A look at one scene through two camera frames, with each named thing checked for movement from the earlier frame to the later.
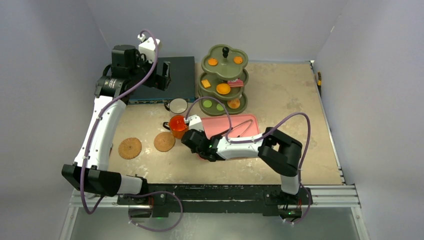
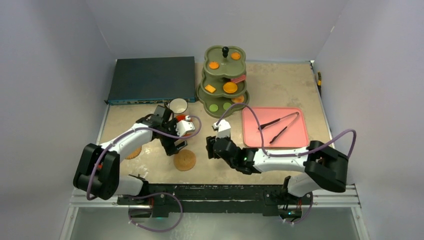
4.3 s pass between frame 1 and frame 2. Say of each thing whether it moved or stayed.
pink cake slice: moved
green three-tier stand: stayed
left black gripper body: moved
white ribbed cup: stayed
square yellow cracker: moved
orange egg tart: moved
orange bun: moved
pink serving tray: moved
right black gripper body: moved
